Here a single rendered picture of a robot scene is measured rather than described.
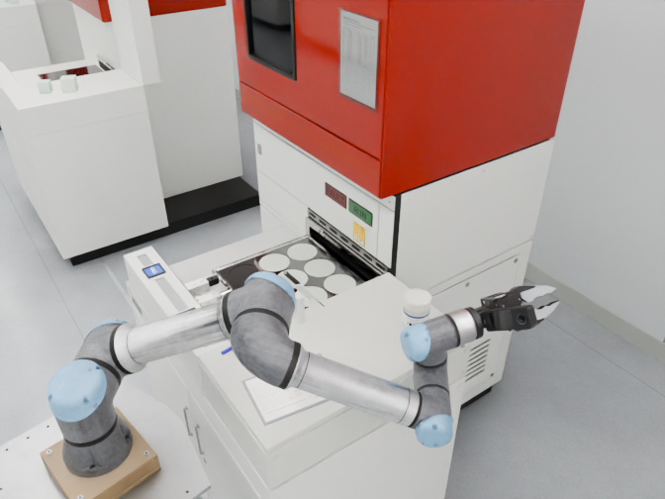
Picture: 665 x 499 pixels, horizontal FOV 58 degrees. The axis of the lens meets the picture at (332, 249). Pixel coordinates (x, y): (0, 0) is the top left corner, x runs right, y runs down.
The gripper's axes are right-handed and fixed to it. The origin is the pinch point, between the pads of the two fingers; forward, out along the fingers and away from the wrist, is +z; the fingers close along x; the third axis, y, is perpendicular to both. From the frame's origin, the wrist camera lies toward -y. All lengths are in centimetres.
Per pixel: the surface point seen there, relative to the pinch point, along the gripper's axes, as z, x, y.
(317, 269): -36, -17, 70
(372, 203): -18, -32, 50
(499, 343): 35, 36, 106
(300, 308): -50, -10, 37
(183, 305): -78, -19, 55
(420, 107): -6, -52, 27
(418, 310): -22.2, -2.0, 26.3
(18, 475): -124, 6, 34
